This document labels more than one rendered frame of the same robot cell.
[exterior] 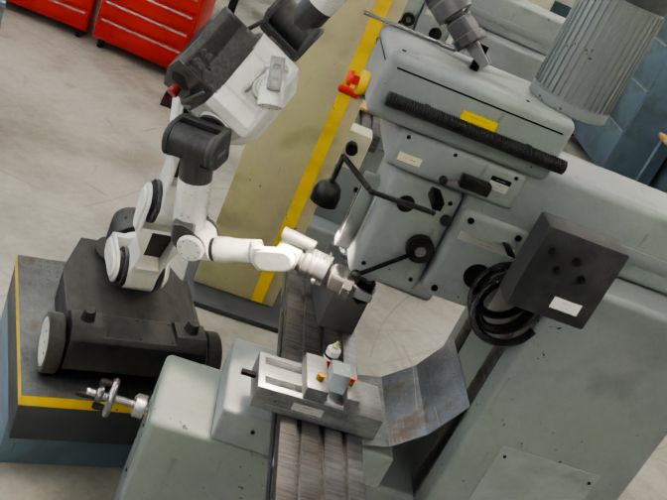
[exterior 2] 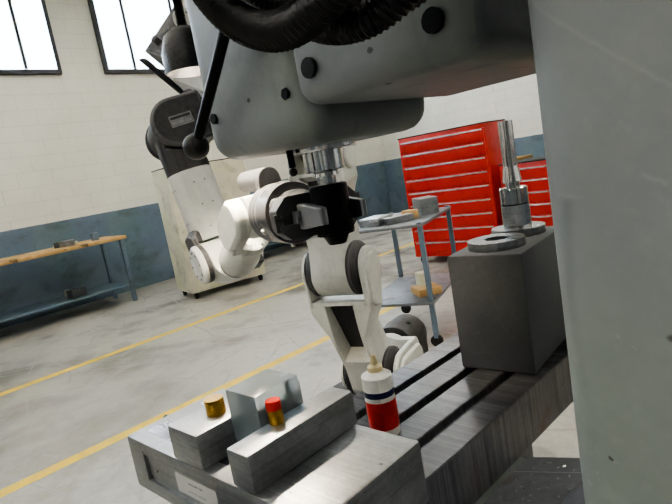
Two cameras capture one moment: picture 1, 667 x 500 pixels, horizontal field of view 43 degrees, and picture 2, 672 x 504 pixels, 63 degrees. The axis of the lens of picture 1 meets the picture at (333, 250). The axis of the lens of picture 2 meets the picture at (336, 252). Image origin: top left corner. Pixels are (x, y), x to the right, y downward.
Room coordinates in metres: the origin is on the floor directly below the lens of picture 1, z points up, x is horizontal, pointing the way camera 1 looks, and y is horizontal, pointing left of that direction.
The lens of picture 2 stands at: (1.70, -0.69, 1.28)
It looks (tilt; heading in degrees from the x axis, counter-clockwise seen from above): 9 degrees down; 59
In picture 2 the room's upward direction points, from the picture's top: 10 degrees counter-clockwise
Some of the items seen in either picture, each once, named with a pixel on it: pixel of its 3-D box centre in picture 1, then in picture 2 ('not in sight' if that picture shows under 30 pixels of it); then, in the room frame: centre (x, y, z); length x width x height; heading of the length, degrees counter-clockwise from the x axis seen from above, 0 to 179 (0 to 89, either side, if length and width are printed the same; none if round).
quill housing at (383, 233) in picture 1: (401, 217); (298, 6); (2.04, -0.12, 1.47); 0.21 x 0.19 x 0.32; 12
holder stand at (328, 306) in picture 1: (341, 285); (514, 290); (2.40, -0.07, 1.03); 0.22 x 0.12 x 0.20; 20
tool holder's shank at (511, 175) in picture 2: not in sight; (508, 154); (2.45, -0.06, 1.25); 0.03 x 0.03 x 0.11
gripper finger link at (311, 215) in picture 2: (360, 295); (309, 216); (2.01, -0.12, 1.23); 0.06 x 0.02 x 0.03; 87
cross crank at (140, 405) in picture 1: (123, 401); not in sight; (1.94, 0.37, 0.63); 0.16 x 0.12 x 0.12; 102
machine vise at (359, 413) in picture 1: (319, 390); (259, 449); (1.89, -0.12, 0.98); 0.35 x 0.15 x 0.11; 105
